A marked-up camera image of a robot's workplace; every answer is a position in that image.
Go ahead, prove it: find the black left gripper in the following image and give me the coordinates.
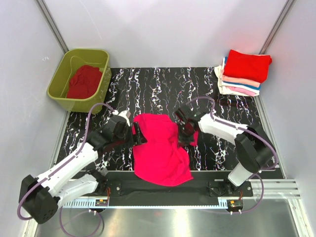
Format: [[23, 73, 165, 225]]
[[113, 122, 147, 149]]

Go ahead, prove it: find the bright pink t-shirt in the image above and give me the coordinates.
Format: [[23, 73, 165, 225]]
[[133, 114, 193, 187]]

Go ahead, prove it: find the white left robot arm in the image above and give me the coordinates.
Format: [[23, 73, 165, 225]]
[[18, 114, 147, 224]]

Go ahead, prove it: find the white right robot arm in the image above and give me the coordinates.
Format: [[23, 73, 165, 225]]
[[175, 105, 276, 197]]

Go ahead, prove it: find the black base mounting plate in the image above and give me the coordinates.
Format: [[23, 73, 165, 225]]
[[92, 171, 253, 204]]

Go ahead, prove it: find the left orange connector box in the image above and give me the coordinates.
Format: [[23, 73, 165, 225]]
[[95, 199, 109, 206]]

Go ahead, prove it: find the orange connector box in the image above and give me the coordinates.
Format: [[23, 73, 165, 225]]
[[95, 199, 109, 206], [228, 200, 243, 208]]

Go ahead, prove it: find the dark red crumpled shirt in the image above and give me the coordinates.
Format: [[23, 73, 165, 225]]
[[67, 65, 103, 99]]

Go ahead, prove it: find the olive green plastic bin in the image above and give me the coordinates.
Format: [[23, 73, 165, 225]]
[[47, 48, 112, 114]]

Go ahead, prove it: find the right orange connector box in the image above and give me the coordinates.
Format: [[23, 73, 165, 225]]
[[228, 200, 243, 208]]

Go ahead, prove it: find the red folded t-shirt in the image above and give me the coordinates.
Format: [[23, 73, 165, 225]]
[[223, 49, 273, 83]]

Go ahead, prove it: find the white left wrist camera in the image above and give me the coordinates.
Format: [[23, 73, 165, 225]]
[[112, 110, 131, 126]]

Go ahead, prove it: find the white slotted cable duct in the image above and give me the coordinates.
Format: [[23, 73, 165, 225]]
[[63, 198, 228, 209]]

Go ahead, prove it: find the aluminium extrusion rail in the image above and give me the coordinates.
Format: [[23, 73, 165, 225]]
[[243, 179, 301, 200]]

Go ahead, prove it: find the left corner aluminium post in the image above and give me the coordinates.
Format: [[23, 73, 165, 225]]
[[35, 0, 69, 54]]

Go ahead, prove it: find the corner aluminium post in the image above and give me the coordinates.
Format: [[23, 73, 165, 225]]
[[259, 0, 296, 54], [35, 0, 69, 54]]

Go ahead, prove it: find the right corner aluminium post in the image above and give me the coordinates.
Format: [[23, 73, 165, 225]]
[[259, 0, 296, 54]]

